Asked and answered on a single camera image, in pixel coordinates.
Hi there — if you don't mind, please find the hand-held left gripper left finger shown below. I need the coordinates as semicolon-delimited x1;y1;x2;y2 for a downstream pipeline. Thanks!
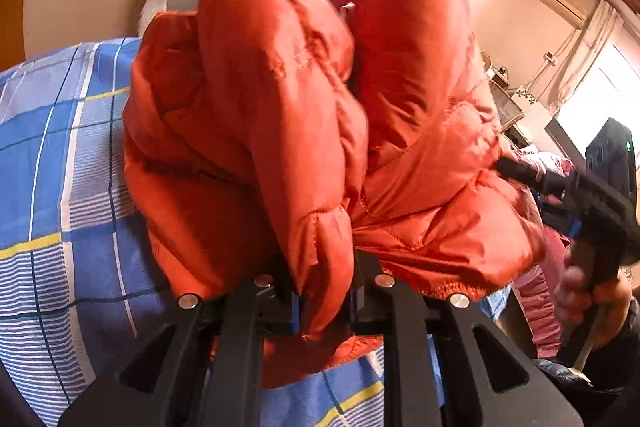
57;274;301;427

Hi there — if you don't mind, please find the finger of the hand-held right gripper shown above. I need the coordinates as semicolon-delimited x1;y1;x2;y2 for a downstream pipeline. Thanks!
495;156;575;204
540;201;582;239

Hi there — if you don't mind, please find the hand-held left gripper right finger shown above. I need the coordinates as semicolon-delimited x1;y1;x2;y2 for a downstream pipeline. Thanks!
350;249;583;427

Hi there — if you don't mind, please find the orange down jacket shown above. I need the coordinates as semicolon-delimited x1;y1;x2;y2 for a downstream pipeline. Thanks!
122;0;548;390

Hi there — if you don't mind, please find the person's right hand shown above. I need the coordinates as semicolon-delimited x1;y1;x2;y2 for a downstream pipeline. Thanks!
555;251;637;353

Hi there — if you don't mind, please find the white patterned cabinet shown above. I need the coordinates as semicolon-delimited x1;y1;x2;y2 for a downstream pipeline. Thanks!
510;87;554;124

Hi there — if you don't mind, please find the pink garment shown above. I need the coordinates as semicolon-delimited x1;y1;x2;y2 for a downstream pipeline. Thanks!
505;147;575;358

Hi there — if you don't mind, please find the large bright window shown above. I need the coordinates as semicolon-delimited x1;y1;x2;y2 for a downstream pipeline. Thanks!
555;42;640;158

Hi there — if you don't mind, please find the white sheer curtain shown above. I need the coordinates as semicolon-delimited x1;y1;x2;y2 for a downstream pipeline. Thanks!
549;0;627;110

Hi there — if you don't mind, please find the dark padded garment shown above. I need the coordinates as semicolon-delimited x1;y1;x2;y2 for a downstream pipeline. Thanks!
530;357;626;394

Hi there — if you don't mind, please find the blue plaid bed sheet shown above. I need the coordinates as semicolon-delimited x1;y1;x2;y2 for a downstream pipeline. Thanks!
0;37;451;427

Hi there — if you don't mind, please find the white bedside panel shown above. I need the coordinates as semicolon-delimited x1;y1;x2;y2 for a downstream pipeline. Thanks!
137;0;172;34

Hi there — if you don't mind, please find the wooden wardrobe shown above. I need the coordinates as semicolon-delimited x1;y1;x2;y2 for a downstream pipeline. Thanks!
0;0;30;72

